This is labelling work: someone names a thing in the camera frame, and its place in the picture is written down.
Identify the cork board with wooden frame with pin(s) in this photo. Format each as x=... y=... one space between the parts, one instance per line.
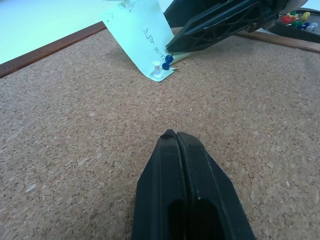
x=100 y=140

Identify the red pushpin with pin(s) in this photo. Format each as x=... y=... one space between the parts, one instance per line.
x=285 y=19

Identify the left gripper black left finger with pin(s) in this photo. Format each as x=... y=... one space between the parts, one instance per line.
x=160 y=180

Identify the dark round tray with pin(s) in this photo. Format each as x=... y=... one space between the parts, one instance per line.
x=300 y=33

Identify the blue pushpin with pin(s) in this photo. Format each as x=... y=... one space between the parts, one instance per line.
x=304 y=25
x=166 y=65

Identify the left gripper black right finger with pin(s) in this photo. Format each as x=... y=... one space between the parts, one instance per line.
x=212 y=185

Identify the green pushpin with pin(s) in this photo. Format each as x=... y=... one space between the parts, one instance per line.
x=295 y=24

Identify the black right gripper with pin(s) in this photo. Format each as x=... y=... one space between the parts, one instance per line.
x=273 y=10

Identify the black smooth finger of the right gripper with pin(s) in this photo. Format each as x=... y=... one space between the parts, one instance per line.
x=190 y=8

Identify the white pushpin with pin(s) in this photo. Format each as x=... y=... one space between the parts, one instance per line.
x=311 y=26
x=157 y=69

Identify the light green paper note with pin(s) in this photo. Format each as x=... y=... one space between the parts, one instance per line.
x=140 y=35

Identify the yellow pushpin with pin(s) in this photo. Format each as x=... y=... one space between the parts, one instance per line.
x=291 y=14
x=305 y=16

